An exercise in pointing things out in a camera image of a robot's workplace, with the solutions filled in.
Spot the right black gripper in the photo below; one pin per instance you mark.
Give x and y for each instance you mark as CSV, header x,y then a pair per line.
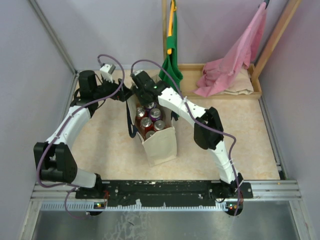
x,y
137,91

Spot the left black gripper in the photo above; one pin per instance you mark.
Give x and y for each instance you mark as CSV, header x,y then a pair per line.
x,y
123,92

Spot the purple soda can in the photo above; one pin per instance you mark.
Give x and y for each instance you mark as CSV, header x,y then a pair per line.
x,y
150,106
155,114

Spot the red soda can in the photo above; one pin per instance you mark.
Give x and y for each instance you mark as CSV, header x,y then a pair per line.
x,y
146,124
159,125
141,113
149,134

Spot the cream canvas tote bag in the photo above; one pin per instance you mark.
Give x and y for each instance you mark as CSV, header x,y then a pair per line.
x,y
160,147

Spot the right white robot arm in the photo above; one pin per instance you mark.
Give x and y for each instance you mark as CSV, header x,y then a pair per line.
x,y
207,127

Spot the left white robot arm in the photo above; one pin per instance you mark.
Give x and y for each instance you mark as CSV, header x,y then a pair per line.
x,y
53,158

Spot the green hanging shirt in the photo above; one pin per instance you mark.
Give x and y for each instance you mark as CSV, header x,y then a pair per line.
x,y
170,64

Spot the wooden tray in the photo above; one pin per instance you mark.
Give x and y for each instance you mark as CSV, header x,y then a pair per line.
x,y
193,71

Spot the pink hanging cloth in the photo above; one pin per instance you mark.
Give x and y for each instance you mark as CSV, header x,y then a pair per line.
x,y
219,75

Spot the beige folded cloth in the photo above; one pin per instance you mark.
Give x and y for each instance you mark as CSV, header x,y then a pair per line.
x,y
240,86

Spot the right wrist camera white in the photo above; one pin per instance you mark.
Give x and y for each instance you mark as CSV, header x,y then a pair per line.
x,y
136,73

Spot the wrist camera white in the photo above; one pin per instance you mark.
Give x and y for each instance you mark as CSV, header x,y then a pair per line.
x,y
136,73
106,72

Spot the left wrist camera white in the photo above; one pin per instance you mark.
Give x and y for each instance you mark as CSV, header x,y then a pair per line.
x,y
106,72

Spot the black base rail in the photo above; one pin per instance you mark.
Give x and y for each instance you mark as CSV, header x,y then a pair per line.
x,y
166,193

